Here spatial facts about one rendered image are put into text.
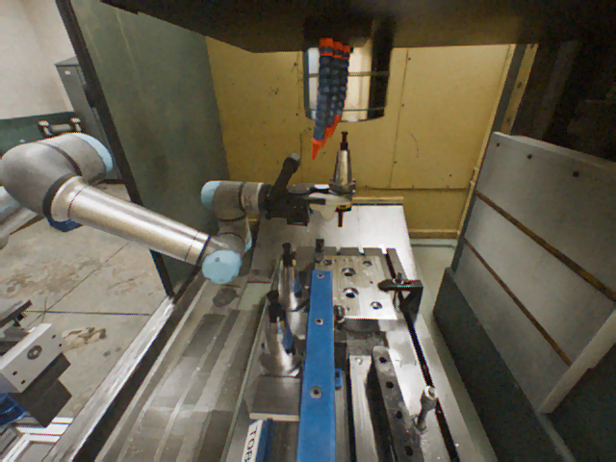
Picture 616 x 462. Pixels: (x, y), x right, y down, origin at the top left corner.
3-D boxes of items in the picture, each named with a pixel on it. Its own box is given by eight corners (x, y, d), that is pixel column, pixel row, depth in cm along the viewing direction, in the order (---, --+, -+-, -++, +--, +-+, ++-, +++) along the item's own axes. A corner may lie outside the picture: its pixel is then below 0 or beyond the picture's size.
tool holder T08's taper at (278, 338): (294, 366, 35) (289, 331, 31) (260, 363, 35) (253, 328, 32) (298, 338, 38) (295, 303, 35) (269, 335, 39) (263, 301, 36)
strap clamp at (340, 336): (332, 370, 68) (333, 330, 61) (331, 328, 79) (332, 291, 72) (345, 371, 68) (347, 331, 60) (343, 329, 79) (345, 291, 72)
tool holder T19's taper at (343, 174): (351, 184, 56) (353, 152, 53) (330, 183, 57) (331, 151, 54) (352, 178, 60) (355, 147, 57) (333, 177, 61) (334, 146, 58)
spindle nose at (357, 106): (392, 122, 44) (402, 34, 38) (297, 122, 46) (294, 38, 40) (381, 112, 58) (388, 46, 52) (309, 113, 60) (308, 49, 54)
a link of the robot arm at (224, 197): (218, 205, 73) (212, 175, 69) (256, 207, 71) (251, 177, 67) (203, 218, 67) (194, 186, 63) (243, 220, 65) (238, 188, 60)
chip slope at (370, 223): (238, 306, 127) (229, 262, 114) (267, 235, 185) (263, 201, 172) (429, 313, 120) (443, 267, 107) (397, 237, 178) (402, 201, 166)
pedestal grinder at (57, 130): (77, 197, 430) (40, 122, 374) (68, 192, 448) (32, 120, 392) (109, 188, 464) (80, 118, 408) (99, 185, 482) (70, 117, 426)
